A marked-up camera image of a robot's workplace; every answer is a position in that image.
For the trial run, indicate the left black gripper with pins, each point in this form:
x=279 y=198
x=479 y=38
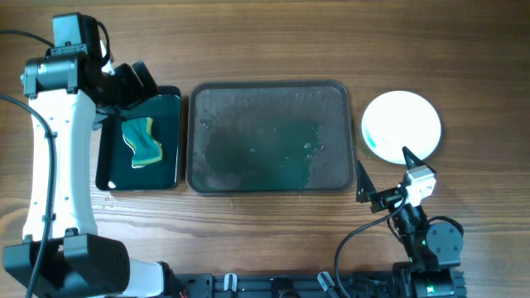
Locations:
x=135 y=83

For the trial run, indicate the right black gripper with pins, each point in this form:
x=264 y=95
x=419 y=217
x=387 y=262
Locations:
x=387 y=198

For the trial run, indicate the green yellow sponge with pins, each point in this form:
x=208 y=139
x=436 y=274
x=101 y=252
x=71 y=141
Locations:
x=137 y=134

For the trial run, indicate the white plate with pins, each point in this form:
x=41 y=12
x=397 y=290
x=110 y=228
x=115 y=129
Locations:
x=399 y=119

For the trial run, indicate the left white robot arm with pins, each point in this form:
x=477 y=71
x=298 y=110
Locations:
x=66 y=92

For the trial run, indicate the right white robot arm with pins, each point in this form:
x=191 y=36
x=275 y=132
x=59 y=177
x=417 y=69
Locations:
x=433 y=245

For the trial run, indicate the large dark plastic tray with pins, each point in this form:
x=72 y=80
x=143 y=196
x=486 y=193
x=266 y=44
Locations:
x=261 y=137

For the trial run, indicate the small black water container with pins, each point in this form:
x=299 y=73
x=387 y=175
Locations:
x=115 y=171

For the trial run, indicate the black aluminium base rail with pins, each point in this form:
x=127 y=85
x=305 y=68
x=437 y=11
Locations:
x=290 y=285

